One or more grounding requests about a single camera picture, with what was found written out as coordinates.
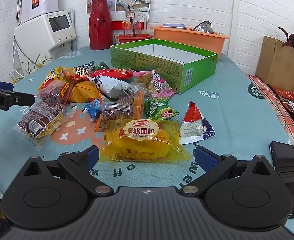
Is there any brown noodle snack pack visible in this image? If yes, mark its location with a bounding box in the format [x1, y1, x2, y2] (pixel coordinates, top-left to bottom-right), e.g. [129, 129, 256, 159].
[13, 101, 74, 151]

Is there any red white triangular snack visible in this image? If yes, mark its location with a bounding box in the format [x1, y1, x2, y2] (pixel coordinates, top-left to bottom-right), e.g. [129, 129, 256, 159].
[180, 100, 215, 145]

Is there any yellow egg cake bag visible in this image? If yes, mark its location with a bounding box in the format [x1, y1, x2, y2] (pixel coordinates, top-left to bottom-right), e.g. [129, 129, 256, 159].
[38, 67, 69, 90]

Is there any yellow soft bread pack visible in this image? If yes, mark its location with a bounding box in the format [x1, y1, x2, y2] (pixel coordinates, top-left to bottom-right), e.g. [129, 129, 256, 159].
[100, 119, 191, 162]

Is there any orange snack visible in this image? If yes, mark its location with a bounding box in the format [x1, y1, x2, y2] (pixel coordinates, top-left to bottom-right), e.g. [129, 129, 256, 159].
[68, 81, 100, 103]

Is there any clear orange snack pack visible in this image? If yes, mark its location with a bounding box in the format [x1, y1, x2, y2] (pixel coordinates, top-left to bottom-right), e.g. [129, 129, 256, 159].
[94, 90, 144, 132]

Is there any green snack packet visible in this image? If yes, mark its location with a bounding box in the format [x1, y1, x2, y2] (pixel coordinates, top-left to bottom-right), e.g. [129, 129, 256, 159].
[144, 97, 180, 120]

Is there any white blue snack bag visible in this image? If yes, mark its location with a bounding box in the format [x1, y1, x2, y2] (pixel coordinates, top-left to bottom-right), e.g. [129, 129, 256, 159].
[88, 75, 140, 100]

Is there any red chip bag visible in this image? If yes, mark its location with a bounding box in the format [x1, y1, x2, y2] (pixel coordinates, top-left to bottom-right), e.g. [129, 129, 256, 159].
[88, 69, 132, 80]

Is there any pink bean snack bag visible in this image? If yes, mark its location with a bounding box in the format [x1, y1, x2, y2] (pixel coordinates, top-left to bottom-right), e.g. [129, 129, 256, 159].
[132, 70, 176, 98]

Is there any red peanut snack bag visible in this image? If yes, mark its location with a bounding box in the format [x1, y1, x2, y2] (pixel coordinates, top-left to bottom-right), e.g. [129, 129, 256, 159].
[35, 79, 88, 105]

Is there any white water dispenser machine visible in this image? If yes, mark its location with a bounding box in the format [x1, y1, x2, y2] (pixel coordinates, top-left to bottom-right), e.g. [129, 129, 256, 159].
[14, 10, 76, 75]

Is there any black smartphone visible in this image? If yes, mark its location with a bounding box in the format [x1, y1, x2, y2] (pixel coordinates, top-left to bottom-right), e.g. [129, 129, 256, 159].
[270, 141, 294, 218]

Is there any small green wrapped snack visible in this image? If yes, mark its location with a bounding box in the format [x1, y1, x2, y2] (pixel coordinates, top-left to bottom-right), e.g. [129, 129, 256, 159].
[92, 62, 109, 72]

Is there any green cardboard box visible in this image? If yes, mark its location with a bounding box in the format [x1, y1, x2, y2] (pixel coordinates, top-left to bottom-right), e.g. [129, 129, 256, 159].
[110, 38, 218, 94]

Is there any red envelope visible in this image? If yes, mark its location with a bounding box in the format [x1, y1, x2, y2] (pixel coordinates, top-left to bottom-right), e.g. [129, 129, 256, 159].
[269, 85, 294, 101]

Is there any red thermos jug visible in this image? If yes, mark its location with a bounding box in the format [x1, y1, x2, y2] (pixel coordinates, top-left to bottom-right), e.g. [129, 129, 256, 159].
[89, 0, 112, 50]

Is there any red plastic basket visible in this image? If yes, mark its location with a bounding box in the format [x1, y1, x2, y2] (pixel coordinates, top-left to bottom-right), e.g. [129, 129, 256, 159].
[116, 34, 153, 43]

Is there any brown cardboard box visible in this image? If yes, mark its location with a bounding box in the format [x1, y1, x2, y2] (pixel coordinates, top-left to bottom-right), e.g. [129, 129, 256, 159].
[255, 36, 294, 92]

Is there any orange plastic basin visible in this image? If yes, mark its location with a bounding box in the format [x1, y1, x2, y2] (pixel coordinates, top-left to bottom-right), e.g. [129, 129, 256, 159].
[150, 25, 229, 57]

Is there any clear glass pitcher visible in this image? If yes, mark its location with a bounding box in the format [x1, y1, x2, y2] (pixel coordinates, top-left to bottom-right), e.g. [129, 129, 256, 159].
[124, 8, 147, 37]

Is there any steel bowl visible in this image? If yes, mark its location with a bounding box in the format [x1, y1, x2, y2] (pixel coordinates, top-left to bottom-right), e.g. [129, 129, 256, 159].
[193, 21, 214, 34]

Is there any blue lidded container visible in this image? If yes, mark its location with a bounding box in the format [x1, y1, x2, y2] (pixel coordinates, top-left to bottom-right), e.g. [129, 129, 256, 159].
[163, 23, 186, 29]

